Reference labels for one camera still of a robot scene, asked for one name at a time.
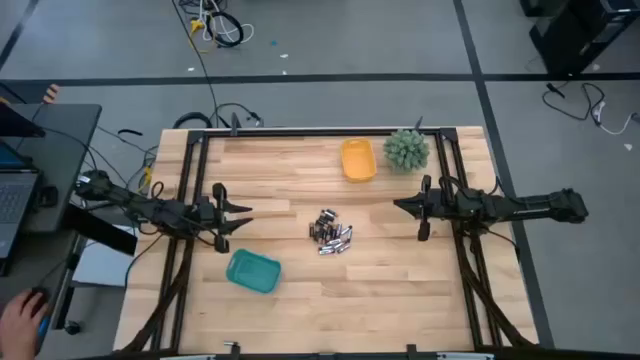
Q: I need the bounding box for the green potted succulent plant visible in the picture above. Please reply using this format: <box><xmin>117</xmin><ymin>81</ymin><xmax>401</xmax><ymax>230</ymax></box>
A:
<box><xmin>382</xmin><ymin>128</ymin><xmax>431</xmax><ymax>174</ymax></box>

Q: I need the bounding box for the white coiled cable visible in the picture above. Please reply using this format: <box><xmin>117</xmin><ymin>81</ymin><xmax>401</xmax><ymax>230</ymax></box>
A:
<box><xmin>199</xmin><ymin>0</ymin><xmax>256</xmax><ymax>46</ymax></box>

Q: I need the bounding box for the white board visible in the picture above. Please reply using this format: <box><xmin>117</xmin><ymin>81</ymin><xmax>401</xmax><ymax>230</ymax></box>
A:
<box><xmin>72</xmin><ymin>238</ymin><xmax>135</xmax><ymax>289</ymax></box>

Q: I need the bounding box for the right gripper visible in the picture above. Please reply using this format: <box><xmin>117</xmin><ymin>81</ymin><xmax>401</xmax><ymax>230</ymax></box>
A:
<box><xmin>393</xmin><ymin>174</ymin><xmax>459</xmax><ymax>242</ymax></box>

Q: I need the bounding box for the black coiled cable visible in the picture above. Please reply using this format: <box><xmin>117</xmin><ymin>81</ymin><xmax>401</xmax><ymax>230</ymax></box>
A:
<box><xmin>207</xmin><ymin>9</ymin><xmax>245</xmax><ymax>49</ymax></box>

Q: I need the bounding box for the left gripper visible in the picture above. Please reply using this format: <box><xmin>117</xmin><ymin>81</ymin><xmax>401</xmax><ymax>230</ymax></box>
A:
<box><xmin>193</xmin><ymin>182</ymin><xmax>254</xmax><ymax>255</ymax></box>

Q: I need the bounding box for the long thin black cable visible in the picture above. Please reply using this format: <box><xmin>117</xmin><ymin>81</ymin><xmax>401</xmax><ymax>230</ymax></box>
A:
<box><xmin>171</xmin><ymin>0</ymin><xmax>220</xmax><ymax>129</ymax></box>

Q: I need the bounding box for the grey side desk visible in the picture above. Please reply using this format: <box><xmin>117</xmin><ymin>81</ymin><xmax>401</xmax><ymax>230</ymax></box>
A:
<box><xmin>0</xmin><ymin>103</ymin><xmax>104</xmax><ymax>360</ymax></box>

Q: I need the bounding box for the yellow plastic basket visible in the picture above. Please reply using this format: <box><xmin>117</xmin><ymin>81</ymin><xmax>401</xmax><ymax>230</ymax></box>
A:
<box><xmin>340</xmin><ymin>138</ymin><xmax>378</xmax><ymax>184</ymax></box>

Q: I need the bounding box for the black desk bar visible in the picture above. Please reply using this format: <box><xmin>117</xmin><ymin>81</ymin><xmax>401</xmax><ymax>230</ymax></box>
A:
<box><xmin>63</xmin><ymin>202</ymin><xmax>139</xmax><ymax>257</ymax></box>

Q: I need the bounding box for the thick black cable loop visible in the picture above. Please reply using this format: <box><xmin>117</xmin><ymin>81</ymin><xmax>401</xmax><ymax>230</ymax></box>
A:
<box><xmin>172</xmin><ymin>111</ymin><xmax>215</xmax><ymax>130</ymax></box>

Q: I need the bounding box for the black monitor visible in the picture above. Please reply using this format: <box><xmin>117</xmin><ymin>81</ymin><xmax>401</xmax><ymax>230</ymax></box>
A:
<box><xmin>0</xmin><ymin>102</ymin><xmax>47</xmax><ymax>139</ymax></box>

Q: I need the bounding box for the black computer mouse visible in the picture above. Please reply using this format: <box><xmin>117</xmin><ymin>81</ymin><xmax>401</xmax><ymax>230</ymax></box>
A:
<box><xmin>27</xmin><ymin>286</ymin><xmax>52</xmax><ymax>339</ymax></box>

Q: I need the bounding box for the black computer tower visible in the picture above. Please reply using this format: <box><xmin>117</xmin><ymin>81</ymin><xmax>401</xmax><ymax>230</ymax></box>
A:
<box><xmin>519</xmin><ymin>0</ymin><xmax>640</xmax><ymax>77</ymax></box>

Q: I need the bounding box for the teal plastic basket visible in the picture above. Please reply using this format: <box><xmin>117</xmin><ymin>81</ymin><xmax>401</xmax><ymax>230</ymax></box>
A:
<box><xmin>225</xmin><ymin>248</ymin><xmax>283</xmax><ymax>295</ymax></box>

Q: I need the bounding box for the yellow cable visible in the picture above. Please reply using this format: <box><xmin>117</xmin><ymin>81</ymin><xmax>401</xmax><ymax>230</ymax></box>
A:
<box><xmin>187</xmin><ymin>17</ymin><xmax>219</xmax><ymax>55</ymax></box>

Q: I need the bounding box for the grey laptop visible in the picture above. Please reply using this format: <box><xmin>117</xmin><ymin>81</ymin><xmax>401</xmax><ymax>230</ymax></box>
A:
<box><xmin>0</xmin><ymin>139</ymin><xmax>42</xmax><ymax>274</ymax></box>

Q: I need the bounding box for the orange black striped object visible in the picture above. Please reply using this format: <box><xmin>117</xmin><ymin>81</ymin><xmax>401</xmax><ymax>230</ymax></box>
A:
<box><xmin>41</xmin><ymin>83</ymin><xmax>62</xmax><ymax>105</ymax></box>

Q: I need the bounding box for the white cable with plug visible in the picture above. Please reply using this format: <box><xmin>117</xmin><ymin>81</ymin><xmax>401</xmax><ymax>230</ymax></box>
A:
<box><xmin>591</xmin><ymin>101</ymin><xmax>640</xmax><ymax>136</ymax></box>

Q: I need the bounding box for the black cable with plug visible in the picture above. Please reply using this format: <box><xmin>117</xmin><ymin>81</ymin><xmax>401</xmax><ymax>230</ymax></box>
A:
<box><xmin>542</xmin><ymin>81</ymin><xmax>607</xmax><ymax>123</ymax></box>

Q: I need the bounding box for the small black box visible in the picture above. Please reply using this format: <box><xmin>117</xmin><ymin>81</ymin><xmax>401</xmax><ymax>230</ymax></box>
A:
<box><xmin>37</xmin><ymin>185</ymin><xmax>60</xmax><ymax>209</ymax></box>

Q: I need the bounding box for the black aluminium table frame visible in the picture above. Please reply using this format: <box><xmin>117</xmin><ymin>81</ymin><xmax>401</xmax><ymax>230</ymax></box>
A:
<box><xmin>115</xmin><ymin>113</ymin><xmax>542</xmax><ymax>360</ymax></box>

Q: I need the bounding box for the person's hand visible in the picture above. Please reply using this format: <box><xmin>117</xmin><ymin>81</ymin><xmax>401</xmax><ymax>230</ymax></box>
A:
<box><xmin>0</xmin><ymin>288</ymin><xmax>51</xmax><ymax>360</ymax></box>

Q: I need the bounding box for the black cable with connector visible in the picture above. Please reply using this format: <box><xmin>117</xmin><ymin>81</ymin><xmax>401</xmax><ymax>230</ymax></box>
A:
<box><xmin>209</xmin><ymin>102</ymin><xmax>265</xmax><ymax>129</ymax></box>

